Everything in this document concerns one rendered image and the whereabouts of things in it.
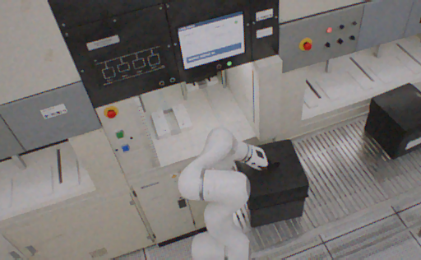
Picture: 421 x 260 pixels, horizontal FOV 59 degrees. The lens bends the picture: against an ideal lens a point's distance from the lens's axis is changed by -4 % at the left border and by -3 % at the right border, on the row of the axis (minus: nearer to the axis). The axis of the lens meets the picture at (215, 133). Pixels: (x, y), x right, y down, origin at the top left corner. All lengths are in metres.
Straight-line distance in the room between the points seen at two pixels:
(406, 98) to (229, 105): 1.02
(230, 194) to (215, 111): 1.23
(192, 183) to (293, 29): 0.93
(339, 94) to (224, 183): 1.45
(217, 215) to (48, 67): 0.87
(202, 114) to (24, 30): 1.21
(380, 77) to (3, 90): 2.12
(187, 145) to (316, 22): 0.96
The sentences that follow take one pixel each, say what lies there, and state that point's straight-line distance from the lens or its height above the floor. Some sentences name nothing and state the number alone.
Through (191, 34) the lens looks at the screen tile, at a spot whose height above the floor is 1.63.
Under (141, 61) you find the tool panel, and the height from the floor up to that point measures 1.57.
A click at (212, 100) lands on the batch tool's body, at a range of 2.42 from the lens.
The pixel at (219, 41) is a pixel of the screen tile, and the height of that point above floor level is 1.56.
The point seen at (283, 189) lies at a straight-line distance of 1.76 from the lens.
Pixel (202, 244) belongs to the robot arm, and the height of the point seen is 1.18.
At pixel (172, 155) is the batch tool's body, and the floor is 0.87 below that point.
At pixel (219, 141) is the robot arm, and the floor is 1.59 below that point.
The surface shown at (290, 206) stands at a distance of 1.91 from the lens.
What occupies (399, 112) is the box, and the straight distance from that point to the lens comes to 2.25.
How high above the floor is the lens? 2.52
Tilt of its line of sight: 48 degrees down
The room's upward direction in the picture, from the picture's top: 8 degrees counter-clockwise
